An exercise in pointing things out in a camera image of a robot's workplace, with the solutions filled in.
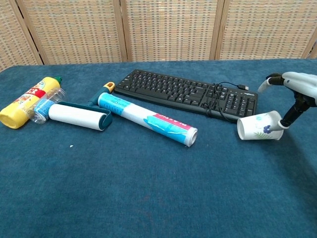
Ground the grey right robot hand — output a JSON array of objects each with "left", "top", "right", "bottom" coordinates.
[{"left": 257, "top": 71, "right": 317, "bottom": 131}]

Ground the white floral paper cup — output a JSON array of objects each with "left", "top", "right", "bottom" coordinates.
[{"left": 237, "top": 110, "right": 284, "bottom": 141}]

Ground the black computer keyboard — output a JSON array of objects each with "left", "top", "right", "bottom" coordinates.
[{"left": 113, "top": 69, "right": 259, "bottom": 124}]

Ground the blue white wrap roll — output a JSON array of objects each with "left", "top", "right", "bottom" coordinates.
[{"left": 98, "top": 92, "right": 198, "bottom": 148}]

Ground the blue table cloth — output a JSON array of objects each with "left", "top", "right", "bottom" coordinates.
[{"left": 0, "top": 58, "right": 317, "bottom": 238}]

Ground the teal lint roller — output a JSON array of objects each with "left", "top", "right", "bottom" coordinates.
[{"left": 48, "top": 82, "right": 115, "bottom": 132}]

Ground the woven wooden folding screen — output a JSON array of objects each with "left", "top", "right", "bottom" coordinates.
[{"left": 0, "top": 0, "right": 317, "bottom": 73}]

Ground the clear plastic bottle blue label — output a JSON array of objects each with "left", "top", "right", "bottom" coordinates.
[{"left": 26, "top": 86, "right": 67, "bottom": 124}]

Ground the yellow bottle green cap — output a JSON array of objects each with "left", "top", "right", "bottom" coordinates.
[{"left": 0, "top": 75, "right": 62, "bottom": 129}]

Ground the black USB keyboard cable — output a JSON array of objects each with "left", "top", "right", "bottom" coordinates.
[{"left": 203, "top": 82, "right": 249, "bottom": 123}]

